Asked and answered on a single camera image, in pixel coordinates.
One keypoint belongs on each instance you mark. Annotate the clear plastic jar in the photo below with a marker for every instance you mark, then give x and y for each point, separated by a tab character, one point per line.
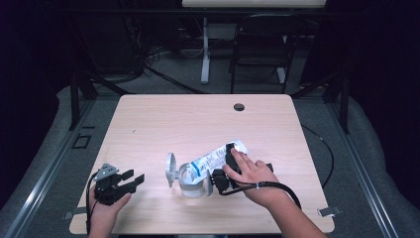
193	190

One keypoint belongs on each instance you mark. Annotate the grey hinged jar lid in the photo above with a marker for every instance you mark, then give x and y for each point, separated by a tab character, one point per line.
170	170

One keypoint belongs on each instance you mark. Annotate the grey tape strip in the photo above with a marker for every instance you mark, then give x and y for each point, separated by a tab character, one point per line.
74	212
330	211

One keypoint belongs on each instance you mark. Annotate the person's left hand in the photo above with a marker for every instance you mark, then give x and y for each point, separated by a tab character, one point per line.
102	218

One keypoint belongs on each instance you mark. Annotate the white desk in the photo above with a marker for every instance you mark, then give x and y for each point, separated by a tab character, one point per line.
205	66

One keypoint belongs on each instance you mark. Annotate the black metal stand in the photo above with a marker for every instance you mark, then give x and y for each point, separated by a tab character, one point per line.
74	99
345	105

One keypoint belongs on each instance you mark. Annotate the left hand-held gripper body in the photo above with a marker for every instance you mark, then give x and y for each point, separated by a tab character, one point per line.
107	190

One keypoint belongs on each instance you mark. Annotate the aluminium floor rail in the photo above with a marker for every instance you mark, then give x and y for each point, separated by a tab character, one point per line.
363	175
46	172

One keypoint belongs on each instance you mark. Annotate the black chair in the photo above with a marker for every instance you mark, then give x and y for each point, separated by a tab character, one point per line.
264	61

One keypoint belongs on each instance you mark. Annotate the blue and white powder bag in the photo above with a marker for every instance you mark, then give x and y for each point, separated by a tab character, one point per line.
211	160

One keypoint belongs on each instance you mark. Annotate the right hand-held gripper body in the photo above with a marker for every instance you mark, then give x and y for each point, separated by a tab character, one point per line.
221	181

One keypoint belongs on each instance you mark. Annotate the person's right hand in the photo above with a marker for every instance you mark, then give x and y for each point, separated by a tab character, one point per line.
261	185

